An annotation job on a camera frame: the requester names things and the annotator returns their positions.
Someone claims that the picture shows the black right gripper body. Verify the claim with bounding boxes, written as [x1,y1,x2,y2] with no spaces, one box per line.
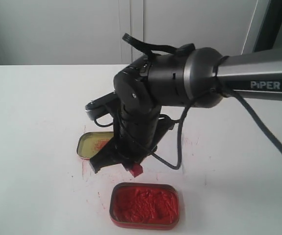
[111,107,175,164]

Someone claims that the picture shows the red stamp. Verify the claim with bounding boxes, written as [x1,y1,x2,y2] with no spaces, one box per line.
[129,163,143,178]

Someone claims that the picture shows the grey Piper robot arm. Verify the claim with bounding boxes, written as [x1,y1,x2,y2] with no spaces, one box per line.
[85,47,282,175]

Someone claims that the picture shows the red ink tin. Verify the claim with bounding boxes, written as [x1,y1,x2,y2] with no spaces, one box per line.
[109,182,180,230]

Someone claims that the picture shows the gold tin lid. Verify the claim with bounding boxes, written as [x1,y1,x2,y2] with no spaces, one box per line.
[77,132,113,160]

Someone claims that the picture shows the white cabinet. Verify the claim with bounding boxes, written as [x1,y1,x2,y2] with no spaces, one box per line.
[0,0,269,65]

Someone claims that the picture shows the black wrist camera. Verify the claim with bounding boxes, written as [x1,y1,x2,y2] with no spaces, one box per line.
[85,92,120,120]

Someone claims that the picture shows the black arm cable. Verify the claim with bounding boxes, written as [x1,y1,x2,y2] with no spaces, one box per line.
[91,33,282,176]

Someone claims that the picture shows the dark door frame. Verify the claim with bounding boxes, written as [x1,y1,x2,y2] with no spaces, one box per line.
[253,0,282,52]

